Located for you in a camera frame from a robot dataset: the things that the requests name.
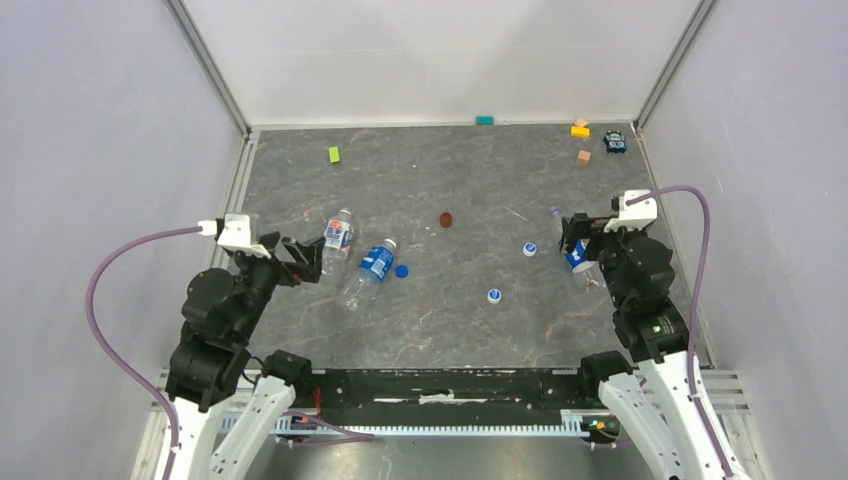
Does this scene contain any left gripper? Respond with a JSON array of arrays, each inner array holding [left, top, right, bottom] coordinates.
[[231, 231, 326, 341]]

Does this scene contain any white blue Pocari cap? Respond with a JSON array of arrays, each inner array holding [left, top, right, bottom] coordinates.
[[487, 288, 503, 304]]

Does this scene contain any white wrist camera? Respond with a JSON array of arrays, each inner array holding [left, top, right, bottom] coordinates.
[[216, 213, 271, 259], [603, 190, 658, 233]]

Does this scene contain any black blue toy car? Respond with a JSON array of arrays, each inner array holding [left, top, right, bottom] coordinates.
[[603, 130, 627, 153]]

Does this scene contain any white blue bottle cap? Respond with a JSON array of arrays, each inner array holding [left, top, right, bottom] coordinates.
[[522, 242, 538, 257]]

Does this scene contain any red label clear bottle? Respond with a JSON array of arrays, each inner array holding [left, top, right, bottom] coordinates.
[[322, 208, 356, 283]]

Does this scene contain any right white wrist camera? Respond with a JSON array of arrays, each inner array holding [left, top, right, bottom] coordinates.
[[603, 190, 658, 233]]

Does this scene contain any green block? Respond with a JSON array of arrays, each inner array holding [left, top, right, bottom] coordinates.
[[328, 146, 341, 164]]

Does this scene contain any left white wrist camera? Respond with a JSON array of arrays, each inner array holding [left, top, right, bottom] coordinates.
[[216, 213, 271, 259]]

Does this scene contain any Pepsi label clear bottle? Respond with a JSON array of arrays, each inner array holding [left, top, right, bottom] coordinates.
[[549, 207, 603, 291]]

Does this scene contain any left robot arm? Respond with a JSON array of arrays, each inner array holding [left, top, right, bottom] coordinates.
[[161, 224, 325, 479]]

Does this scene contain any yellow block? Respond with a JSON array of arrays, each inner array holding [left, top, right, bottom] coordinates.
[[570, 125, 591, 139]]

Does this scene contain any tan cube block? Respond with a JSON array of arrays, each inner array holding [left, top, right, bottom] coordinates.
[[576, 150, 592, 167]]

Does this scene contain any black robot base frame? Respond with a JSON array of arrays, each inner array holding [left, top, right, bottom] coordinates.
[[291, 368, 605, 427]]

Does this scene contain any blue label Pocari bottle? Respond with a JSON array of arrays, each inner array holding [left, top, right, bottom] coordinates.
[[338, 238, 397, 313]]

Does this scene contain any white slotted cable duct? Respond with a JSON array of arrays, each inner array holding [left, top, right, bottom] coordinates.
[[218, 409, 624, 439]]

